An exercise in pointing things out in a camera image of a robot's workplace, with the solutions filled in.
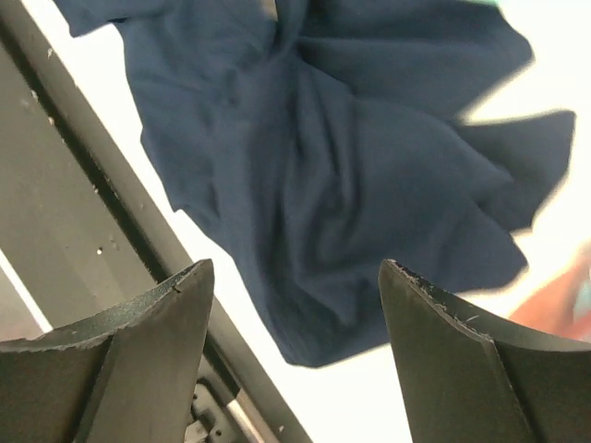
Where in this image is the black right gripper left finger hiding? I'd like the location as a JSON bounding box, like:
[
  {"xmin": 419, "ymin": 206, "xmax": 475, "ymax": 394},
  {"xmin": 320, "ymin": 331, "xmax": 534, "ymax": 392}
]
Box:
[{"xmin": 1, "ymin": 259, "xmax": 214, "ymax": 443}]

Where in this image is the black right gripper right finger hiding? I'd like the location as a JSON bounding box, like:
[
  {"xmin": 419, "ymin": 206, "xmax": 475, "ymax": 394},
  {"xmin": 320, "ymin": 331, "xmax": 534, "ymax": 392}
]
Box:
[{"xmin": 379, "ymin": 260, "xmax": 590, "ymax": 442}]

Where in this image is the navy blue t-shirt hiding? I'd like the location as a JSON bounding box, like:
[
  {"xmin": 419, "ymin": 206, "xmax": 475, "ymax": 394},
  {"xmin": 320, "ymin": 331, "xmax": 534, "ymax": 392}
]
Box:
[{"xmin": 57, "ymin": 1, "xmax": 574, "ymax": 367}]

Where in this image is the green hanger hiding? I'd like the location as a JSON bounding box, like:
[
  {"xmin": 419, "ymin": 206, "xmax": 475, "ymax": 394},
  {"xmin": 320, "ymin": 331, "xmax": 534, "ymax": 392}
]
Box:
[{"xmin": 471, "ymin": 0, "xmax": 501, "ymax": 6}]

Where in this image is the pink translucent plastic basket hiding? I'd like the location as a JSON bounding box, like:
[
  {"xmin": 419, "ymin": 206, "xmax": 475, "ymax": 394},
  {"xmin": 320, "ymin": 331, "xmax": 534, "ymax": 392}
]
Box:
[{"xmin": 509, "ymin": 244, "xmax": 590, "ymax": 342}]

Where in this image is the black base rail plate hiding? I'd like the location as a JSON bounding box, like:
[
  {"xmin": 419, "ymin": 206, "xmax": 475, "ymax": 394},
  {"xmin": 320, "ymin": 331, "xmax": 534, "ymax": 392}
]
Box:
[{"xmin": 1, "ymin": 1, "xmax": 308, "ymax": 442}]

